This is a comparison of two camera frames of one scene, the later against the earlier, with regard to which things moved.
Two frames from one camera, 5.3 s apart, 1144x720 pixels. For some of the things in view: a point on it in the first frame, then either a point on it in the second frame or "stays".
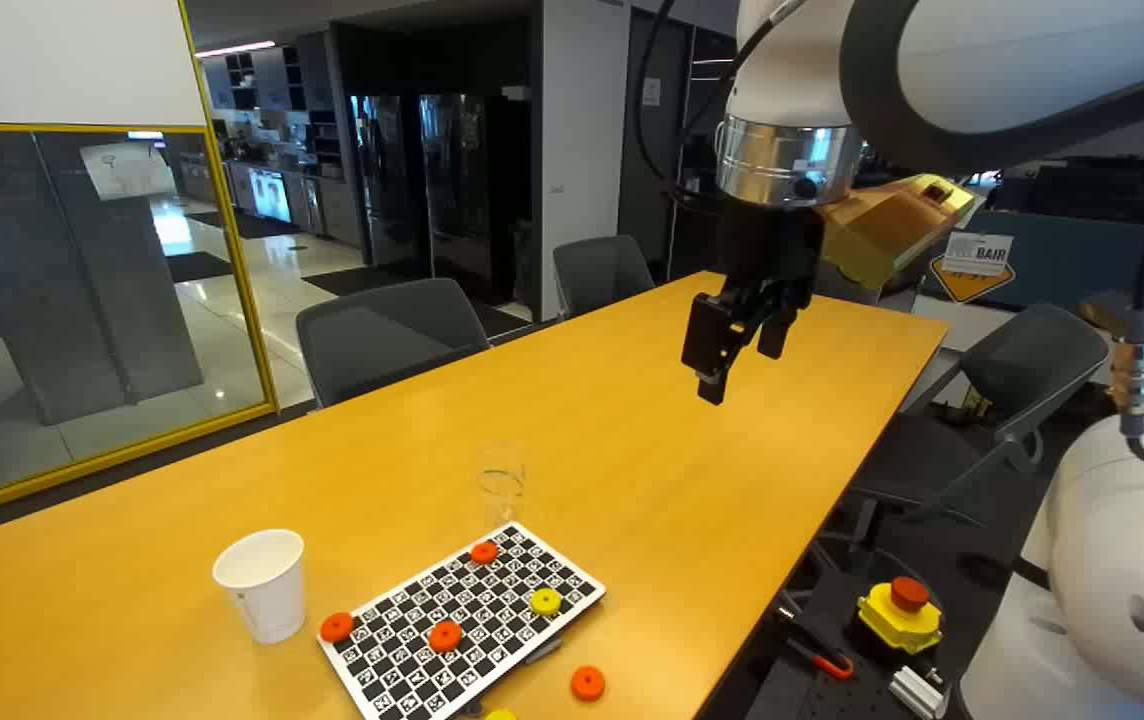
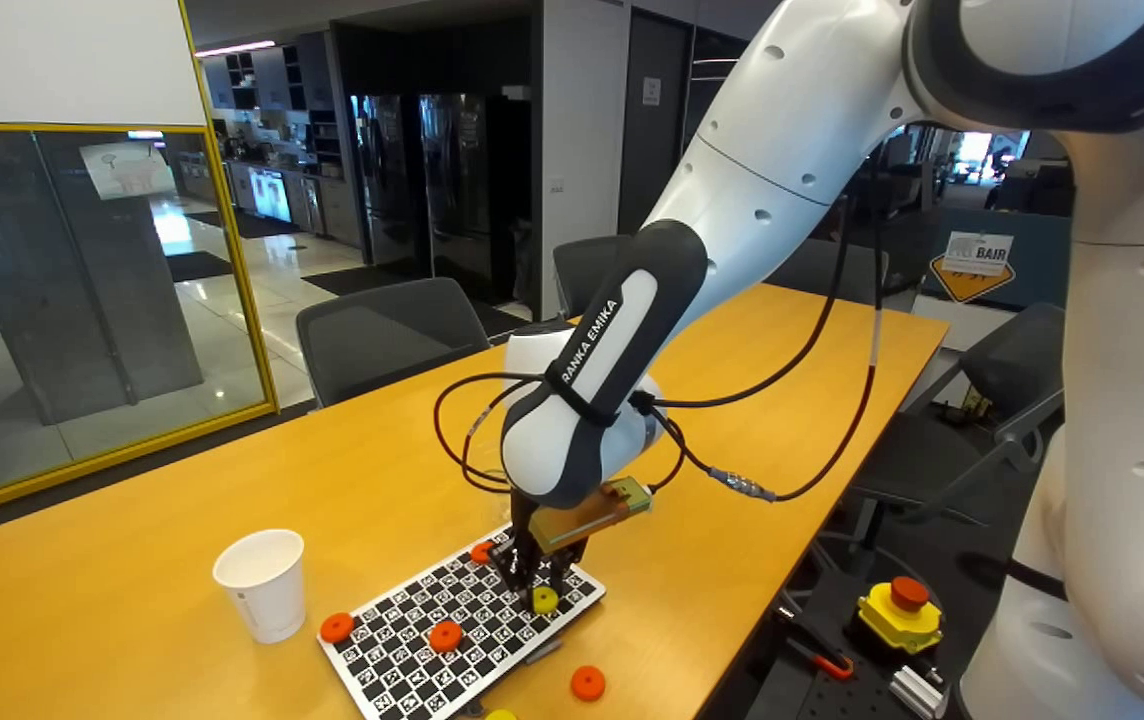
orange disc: x=446 y=637 stays
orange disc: x=339 y=624 stays
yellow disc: x=544 y=603 stays
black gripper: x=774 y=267 to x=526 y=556
